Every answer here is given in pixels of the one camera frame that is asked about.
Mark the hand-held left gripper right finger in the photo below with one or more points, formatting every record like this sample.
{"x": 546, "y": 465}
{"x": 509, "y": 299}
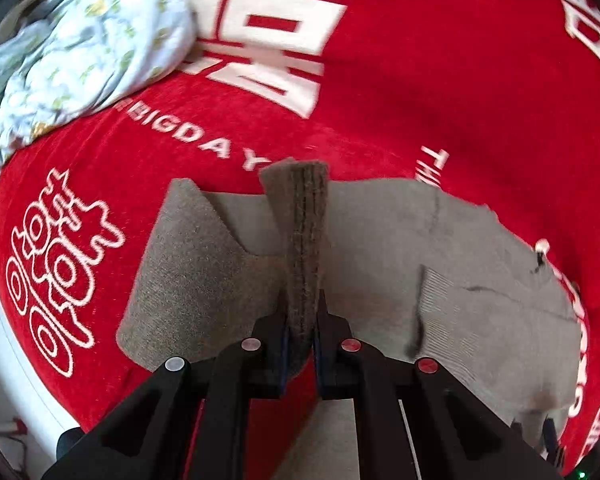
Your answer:
{"x": 319, "y": 360}

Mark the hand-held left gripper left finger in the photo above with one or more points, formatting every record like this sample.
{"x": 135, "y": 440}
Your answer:
{"x": 282, "y": 355}

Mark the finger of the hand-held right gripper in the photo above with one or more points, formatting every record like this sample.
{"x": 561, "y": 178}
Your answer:
{"x": 549, "y": 437}

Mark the grey-brown knit sweater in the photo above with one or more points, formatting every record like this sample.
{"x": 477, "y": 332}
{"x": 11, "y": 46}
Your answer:
{"x": 390, "y": 240}

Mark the red printed blanket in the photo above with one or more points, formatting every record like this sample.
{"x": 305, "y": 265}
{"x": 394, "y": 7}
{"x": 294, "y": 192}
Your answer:
{"x": 420, "y": 85}

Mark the light blue floral quilt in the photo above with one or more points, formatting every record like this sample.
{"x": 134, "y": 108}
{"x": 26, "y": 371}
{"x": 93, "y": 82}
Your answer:
{"x": 95, "y": 35}

